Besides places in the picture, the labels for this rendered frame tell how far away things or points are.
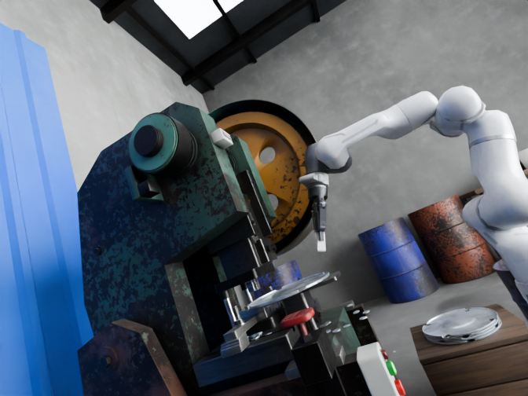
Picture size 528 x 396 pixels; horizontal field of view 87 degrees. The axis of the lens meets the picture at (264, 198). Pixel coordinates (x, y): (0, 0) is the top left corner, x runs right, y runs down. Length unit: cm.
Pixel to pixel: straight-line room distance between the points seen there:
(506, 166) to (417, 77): 389
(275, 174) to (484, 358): 108
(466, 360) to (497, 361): 9
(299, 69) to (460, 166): 277
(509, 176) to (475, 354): 68
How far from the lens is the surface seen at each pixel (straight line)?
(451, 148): 451
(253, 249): 94
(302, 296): 94
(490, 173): 100
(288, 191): 137
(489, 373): 141
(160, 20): 449
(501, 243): 104
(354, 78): 484
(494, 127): 106
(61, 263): 195
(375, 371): 72
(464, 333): 140
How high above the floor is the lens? 86
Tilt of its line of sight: 14 degrees up
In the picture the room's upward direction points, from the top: 22 degrees counter-clockwise
